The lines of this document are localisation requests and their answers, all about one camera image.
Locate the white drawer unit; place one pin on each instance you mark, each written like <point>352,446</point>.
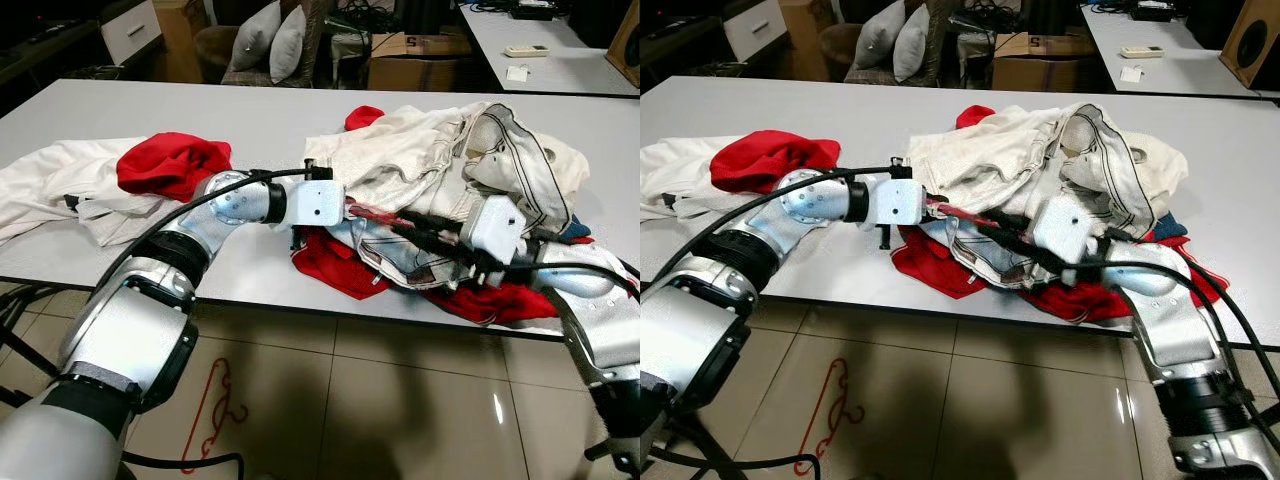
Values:
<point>130,30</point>
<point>755,30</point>

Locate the white remote control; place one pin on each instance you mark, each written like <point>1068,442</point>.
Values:
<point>1142,51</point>
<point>525,51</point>

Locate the brown cardboard box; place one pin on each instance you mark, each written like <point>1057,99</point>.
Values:
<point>180,30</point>
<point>805,25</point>

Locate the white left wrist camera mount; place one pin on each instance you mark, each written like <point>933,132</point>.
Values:
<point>318,205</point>
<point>897,203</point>

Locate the black electronic device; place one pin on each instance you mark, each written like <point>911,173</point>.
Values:
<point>533,10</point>
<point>1152,10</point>

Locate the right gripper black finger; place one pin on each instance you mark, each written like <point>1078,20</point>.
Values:
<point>432,249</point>
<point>997,228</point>
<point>1004,249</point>
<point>425,228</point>

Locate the grey pillow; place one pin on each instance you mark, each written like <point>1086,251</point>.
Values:
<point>878,38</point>
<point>912,45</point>
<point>290,45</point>
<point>255,40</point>

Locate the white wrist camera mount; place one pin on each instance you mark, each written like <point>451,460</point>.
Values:
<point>495,225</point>
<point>318,205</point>
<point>1063,225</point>
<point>897,203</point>

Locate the brown armchair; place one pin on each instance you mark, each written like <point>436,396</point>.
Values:
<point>838,50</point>
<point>215,50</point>

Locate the white table black legs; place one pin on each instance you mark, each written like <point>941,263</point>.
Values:
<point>860,110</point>
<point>250,110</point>

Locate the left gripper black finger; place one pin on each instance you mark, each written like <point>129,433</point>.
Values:
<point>962,228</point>
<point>385,230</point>
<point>385,204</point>
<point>962,202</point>

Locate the small red cloth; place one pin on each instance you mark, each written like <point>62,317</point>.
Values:
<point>975,116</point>
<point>365,117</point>

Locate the cream jacket black piping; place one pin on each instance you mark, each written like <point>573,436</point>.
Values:
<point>520,150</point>
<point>1130,160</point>

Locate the cardboard box printed five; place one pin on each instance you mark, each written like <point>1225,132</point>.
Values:
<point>420,65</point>
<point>1035,65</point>

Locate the cream trousers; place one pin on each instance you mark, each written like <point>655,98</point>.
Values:
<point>400,160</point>
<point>990,155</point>

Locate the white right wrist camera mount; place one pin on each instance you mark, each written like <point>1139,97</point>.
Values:
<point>495,225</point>
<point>1063,225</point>

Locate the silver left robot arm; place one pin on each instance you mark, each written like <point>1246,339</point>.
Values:
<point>700,340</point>
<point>130,330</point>

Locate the dark desk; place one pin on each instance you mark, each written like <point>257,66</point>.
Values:
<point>40,50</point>
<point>680,50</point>

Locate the crumpled red garment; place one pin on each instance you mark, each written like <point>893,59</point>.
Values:
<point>170,165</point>
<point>770,160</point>

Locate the red jacket white stripes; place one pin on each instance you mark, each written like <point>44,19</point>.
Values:
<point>925,262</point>
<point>330,265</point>

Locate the wooden speaker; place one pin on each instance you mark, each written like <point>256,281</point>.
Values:
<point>1250,45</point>
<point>628,45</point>

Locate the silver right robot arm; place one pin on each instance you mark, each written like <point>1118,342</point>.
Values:
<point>1170,330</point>
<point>590,330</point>

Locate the white seamed garment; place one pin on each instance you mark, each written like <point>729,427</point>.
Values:
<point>985,260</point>
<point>400,265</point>

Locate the blue garment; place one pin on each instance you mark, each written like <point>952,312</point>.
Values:
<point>578,232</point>
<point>1170,228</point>

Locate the white shirt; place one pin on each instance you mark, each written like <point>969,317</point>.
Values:
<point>680,175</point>
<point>60,180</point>

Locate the small white card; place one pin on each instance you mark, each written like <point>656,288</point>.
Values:
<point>517,73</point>
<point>1132,74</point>

